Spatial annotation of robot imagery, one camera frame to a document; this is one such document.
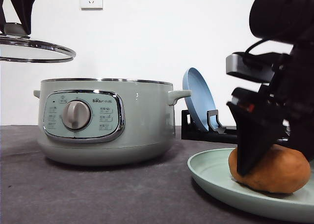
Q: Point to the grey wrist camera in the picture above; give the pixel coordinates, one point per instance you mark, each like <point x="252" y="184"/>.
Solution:
<point x="262" y="67"/>

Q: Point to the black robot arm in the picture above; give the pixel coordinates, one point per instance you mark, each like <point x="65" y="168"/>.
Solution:
<point x="279" y="17"/>

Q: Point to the brown potato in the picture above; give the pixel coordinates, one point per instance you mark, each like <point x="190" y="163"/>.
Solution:
<point x="282" y="171"/>

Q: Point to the black plate rack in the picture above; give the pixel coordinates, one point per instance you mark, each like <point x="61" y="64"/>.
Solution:
<point x="193" y="130"/>

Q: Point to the black camera cable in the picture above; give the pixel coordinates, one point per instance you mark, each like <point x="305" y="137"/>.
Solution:
<point x="254" y="44"/>

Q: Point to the glass lid with green knob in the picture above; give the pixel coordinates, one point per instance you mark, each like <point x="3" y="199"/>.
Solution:
<point x="17" y="45"/>

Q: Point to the grey table mat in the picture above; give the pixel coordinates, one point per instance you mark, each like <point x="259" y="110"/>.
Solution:
<point x="38" y="189"/>

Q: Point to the green plate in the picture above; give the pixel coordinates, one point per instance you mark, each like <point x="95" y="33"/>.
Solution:
<point x="211" y="170"/>

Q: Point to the green electric steamer pot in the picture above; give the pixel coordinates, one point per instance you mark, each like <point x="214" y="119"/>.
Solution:
<point x="105" y="122"/>

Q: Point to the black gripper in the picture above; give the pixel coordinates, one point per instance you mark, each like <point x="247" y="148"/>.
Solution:
<point x="23" y="9"/>
<point x="292" y="92"/>

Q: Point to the blue plate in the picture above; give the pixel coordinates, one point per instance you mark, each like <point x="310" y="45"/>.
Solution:
<point x="201" y="99"/>

